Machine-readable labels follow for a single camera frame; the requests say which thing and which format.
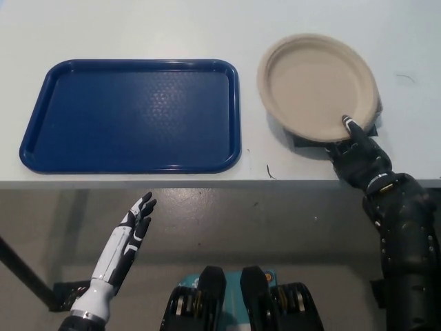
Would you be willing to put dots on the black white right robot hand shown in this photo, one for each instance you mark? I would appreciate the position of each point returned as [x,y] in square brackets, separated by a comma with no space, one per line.
[365,158]

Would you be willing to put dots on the black table leg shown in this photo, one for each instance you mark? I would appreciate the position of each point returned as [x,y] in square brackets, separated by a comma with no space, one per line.
[27,272]

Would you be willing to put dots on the beige paper plate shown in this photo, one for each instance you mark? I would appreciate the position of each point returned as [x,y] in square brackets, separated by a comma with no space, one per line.
[310,89]

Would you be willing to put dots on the black table foot plate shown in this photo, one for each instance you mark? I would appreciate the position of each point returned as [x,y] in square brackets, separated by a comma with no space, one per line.
[67,293]

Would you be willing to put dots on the black ribbed robot body block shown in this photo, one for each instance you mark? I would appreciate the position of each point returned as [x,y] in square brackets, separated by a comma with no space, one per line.
[198,300]
[275,303]

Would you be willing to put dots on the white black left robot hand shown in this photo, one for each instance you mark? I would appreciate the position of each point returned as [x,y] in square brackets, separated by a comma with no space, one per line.
[120,251]

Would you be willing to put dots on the blue plastic tray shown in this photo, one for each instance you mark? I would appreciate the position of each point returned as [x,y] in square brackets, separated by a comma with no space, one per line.
[131,117]

